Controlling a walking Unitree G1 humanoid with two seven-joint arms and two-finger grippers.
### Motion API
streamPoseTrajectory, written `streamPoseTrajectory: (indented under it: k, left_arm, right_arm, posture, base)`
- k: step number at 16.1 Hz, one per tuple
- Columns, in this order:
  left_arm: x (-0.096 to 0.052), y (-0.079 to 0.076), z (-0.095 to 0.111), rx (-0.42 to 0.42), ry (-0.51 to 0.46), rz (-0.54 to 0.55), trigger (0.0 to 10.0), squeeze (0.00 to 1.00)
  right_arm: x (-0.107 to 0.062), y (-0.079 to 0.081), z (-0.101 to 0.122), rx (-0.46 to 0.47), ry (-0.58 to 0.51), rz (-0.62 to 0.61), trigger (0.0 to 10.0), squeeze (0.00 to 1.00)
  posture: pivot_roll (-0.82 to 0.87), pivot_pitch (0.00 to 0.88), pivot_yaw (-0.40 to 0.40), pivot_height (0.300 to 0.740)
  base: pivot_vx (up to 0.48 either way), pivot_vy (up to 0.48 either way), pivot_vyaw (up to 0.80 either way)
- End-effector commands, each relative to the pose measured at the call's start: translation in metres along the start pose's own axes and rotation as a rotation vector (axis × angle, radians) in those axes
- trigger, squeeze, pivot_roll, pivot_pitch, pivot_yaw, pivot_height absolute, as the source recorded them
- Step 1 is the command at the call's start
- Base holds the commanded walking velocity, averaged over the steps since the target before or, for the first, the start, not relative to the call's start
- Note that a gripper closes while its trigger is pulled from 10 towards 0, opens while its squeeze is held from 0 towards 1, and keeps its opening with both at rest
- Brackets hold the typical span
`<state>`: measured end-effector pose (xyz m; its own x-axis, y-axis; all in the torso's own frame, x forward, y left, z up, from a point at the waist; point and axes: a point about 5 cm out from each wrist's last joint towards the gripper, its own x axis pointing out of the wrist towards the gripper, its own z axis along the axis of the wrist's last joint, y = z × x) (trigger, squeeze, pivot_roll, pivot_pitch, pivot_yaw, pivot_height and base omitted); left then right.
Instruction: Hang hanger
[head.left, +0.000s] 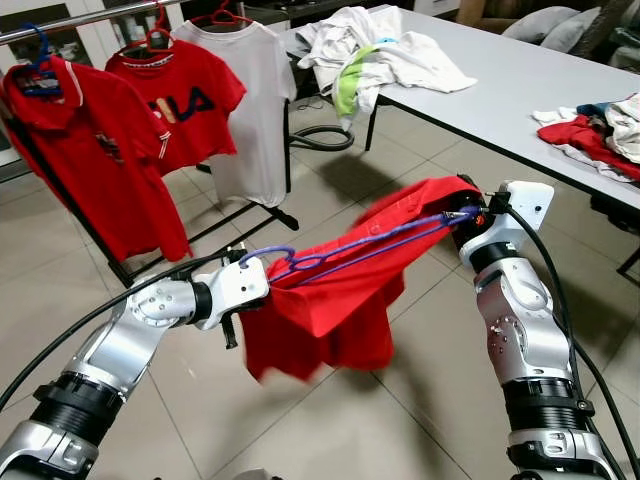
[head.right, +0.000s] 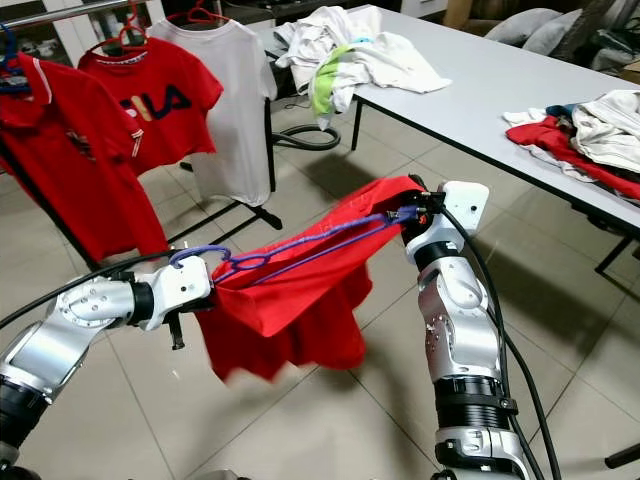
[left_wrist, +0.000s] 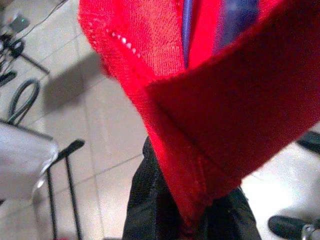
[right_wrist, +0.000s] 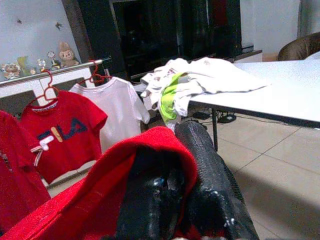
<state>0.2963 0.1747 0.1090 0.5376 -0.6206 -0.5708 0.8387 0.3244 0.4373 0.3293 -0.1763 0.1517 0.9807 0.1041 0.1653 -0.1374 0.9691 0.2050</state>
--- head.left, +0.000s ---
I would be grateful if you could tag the red collared shirt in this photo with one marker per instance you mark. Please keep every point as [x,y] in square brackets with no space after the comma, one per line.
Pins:
[340,300]

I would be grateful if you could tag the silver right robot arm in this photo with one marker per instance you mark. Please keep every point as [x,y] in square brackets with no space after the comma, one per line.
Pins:
[525,340]

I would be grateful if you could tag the red polo shirt white trim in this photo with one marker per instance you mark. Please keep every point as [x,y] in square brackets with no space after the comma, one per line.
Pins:
[100,180]

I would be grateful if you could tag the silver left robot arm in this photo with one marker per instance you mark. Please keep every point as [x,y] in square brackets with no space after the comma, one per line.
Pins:
[110,350]

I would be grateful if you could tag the blue hanger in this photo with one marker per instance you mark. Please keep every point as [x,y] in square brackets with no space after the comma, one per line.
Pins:
[40,72]

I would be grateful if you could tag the black clothes rack silver bar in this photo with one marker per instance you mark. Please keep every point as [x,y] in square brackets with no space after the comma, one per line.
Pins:
[90,20]

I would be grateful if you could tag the blue jeans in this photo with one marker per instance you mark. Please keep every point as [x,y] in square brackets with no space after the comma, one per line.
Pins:
[597,108]

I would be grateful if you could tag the white striped garment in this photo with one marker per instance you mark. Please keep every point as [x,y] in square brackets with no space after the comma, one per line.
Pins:
[627,125]

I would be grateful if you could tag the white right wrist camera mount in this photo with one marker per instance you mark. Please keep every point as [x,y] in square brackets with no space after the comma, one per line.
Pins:
[520,215]

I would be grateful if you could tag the green white garment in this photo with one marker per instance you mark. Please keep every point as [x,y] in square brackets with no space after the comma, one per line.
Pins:
[350,90]

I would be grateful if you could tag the white crumpled garment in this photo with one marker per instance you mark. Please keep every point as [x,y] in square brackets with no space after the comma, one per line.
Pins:
[420,65]

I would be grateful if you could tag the red FILA T-shirt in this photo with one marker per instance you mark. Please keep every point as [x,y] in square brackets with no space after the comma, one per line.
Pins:
[200,130]

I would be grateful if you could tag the purple plastic hanger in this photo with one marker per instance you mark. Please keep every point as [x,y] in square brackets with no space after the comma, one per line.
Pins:
[380,240]

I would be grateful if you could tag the grey pillow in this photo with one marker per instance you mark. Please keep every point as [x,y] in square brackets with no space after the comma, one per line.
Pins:
[575,28]
[535,22]

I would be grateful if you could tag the white table black legs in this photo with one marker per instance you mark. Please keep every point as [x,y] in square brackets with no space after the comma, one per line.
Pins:
[530,75]

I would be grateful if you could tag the white T-shirt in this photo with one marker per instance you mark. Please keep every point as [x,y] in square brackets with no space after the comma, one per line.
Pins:
[255,120]

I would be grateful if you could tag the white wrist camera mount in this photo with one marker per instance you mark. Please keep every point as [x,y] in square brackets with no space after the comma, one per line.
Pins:
[238,290]
[520,215]

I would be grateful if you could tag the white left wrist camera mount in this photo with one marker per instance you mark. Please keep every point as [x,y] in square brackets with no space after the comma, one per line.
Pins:
[238,290]

